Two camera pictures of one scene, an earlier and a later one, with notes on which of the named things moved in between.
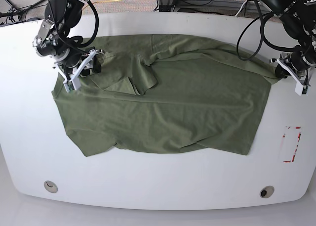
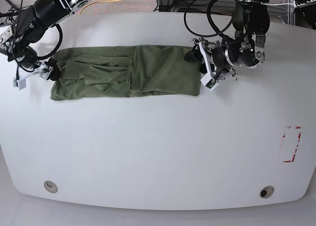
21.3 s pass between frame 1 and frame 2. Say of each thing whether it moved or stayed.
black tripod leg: moved
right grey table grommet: stayed
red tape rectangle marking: stayed
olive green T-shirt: moved
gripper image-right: moved
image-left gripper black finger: moved
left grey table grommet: stayed
